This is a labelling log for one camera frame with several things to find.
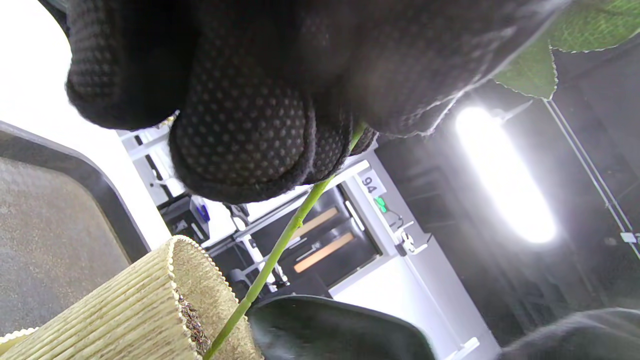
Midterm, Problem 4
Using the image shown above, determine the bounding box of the brown potting mix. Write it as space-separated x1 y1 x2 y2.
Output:
177 295 211 353

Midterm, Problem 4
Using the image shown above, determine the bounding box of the person's left hand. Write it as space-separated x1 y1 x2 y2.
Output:
37 0 571 203

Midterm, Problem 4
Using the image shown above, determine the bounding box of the person's right hand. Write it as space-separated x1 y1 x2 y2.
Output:
500 307 640 360

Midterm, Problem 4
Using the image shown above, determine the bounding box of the long ceiling light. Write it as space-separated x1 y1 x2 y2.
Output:
456 106 557 244

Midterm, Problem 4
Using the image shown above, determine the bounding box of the dark brown plastic tray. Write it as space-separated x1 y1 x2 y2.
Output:
0 121 151 336

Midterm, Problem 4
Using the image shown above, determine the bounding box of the gold ribbed flower pot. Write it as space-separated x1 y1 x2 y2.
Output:
0 235 263 360

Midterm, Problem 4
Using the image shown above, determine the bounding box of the green plastic garden scoop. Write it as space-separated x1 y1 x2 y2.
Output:
247 295 436 360

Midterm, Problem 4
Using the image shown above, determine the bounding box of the white rig frame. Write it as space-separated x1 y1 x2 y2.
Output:
117 122 501 360

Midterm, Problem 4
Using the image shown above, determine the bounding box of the red artificial rose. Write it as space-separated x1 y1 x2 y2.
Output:
202 0 640 360

